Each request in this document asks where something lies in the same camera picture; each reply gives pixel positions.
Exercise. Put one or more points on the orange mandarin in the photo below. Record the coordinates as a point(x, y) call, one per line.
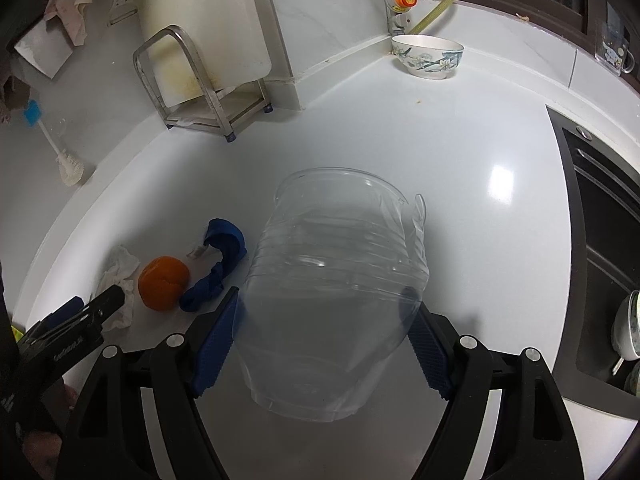
point(162, 282)

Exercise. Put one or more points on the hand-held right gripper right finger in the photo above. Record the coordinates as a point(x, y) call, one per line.
point(430, 355)

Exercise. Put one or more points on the blue twisted cloth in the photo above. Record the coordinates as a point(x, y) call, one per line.
point(225, 250)

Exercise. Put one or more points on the pink rag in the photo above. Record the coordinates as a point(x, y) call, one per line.
point(70, 10)

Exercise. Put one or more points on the white floral bowl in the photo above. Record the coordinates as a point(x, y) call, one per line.
point(430, 62)

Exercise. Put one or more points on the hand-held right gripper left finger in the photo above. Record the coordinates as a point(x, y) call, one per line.
point(217, 350)

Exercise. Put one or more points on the white tissue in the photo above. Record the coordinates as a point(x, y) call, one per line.
point(122, 265)

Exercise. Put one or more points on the glass mug with cartoon print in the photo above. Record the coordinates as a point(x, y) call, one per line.
point(612, 45)

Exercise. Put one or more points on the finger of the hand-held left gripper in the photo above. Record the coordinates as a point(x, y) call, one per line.
point(107, 302)
point(65, 310)

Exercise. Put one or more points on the white bowl in sink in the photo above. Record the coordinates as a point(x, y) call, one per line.
point(625, 330)

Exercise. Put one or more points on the white bottle brush blue sponge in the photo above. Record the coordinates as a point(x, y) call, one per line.
point(50, 135)

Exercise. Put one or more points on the steel cleaver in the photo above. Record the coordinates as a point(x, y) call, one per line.
point(37, 50)

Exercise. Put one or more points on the white cutting board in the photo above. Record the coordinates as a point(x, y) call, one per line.
point(200, 20)

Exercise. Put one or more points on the black kitchen sink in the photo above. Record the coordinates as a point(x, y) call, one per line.
point(600, 210)

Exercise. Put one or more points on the brown rag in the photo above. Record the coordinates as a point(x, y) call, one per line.
point(12, 90)

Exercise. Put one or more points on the clear plastic cup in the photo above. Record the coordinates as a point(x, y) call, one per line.
point(330, 280)

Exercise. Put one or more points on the steel cutting board rack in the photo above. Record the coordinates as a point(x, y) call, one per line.
point(220, 110)

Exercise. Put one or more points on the person's left hand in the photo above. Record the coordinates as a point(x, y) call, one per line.
point(42, 455)

